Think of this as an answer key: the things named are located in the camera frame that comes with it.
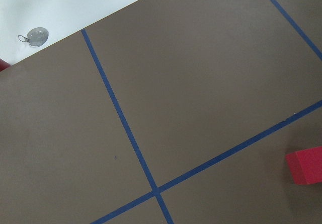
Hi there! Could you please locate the red block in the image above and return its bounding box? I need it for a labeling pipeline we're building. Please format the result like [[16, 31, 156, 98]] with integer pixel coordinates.
[[285, 146, 321, 185]]

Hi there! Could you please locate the brown paper table mat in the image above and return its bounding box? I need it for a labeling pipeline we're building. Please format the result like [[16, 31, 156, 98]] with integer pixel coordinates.
[[1, 0, 321, 223]]

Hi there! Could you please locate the red cylinder object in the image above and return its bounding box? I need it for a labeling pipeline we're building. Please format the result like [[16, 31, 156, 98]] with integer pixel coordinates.
[[0, 59, 11, 71]]

